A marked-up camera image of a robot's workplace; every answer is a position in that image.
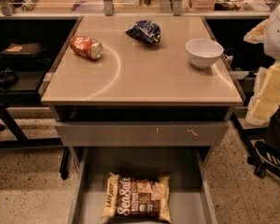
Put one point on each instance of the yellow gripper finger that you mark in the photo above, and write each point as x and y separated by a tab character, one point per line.
266	98

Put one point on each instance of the brown sea salt chip bag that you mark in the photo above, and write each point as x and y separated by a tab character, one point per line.
129	196

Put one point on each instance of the crumpled blue chip bag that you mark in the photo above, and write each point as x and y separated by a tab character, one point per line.
146	31

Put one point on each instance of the grey drawer cabinet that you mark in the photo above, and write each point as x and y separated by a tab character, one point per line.
142	109

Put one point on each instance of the open grey middle drawer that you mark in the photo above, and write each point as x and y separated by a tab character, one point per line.
189	196

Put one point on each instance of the black sneaker with white stripes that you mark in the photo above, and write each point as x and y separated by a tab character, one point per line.
268	154

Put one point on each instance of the white ceramic bowl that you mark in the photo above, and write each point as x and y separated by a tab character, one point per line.
203	52

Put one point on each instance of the crushed red soda can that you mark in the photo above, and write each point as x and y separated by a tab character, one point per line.
86	47

